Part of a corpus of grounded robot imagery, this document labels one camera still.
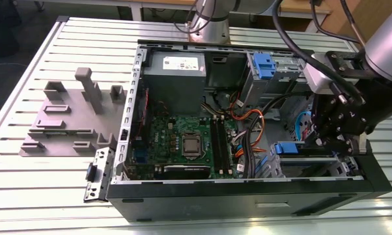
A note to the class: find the blue plastic drive latch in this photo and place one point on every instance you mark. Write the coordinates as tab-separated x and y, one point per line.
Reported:
264	66

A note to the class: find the grey parts rack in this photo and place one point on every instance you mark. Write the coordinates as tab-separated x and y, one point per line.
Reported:
77	122

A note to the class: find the blue VGA port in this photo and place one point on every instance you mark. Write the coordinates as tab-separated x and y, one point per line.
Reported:
90	172

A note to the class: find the brown wooden cabinet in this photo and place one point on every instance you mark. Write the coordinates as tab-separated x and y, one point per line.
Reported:
374	12

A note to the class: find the grey power supply unit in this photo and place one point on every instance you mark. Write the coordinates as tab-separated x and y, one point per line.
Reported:
172	93

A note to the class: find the metal optical drive cage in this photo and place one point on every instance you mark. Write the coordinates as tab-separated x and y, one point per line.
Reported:
257	90

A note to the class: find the black graphics card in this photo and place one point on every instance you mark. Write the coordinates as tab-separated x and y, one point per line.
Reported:
185	171

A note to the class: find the green motherboard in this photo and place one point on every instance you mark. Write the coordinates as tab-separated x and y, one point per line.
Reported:
164	127

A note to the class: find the silver CPU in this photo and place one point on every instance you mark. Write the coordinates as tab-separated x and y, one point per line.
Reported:
190	145

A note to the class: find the grey metal hinged bracket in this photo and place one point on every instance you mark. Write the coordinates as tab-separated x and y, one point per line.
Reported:
101	171

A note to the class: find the black PC case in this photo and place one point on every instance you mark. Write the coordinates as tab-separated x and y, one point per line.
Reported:
214	200

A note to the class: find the black CPU socket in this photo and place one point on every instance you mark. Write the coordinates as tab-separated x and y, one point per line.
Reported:
192	156

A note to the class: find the wooden desk white frame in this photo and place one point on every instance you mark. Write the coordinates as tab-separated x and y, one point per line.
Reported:
297	9

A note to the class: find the black RAM slot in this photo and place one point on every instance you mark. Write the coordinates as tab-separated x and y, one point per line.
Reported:
225	147
214	147

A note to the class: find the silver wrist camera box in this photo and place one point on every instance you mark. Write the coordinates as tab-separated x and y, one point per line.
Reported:
316	78

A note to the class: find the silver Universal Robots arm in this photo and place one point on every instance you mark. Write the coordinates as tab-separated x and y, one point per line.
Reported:
212	27

